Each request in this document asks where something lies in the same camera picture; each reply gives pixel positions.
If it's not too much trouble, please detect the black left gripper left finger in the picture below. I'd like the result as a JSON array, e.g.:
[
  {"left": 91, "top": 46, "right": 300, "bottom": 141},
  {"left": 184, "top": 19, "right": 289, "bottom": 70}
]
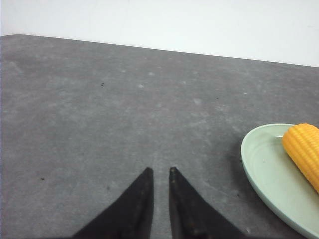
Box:
[{"left": 72, "top": 167, "right": 154, "bottom": 239}]

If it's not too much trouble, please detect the pale green plate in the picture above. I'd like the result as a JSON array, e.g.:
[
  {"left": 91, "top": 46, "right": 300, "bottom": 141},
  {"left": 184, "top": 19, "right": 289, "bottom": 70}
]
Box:
[{"left": 241, "top": 123, "right": 319, "bottom": 239}]

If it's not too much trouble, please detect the yellow corn cob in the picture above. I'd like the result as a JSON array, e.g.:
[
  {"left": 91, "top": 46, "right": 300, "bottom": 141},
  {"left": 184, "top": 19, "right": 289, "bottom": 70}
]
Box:
[{"left": 282, "top": 123, "right": 319, "bottom": 192}]

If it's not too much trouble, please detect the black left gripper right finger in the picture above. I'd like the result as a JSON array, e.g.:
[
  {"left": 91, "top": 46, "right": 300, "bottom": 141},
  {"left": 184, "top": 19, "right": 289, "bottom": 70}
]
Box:
[{"left": 169, "top": 167, "right": 245, "bottom": 239}]

